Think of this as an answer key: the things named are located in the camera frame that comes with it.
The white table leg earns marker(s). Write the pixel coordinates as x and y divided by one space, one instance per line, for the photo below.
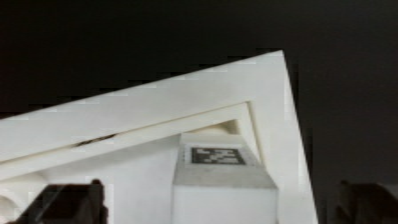
225 192

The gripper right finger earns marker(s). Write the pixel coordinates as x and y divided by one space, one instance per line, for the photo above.
367 203

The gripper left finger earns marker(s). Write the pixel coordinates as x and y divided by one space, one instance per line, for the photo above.
68 204

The white square table top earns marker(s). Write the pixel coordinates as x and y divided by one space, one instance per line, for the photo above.
107 138

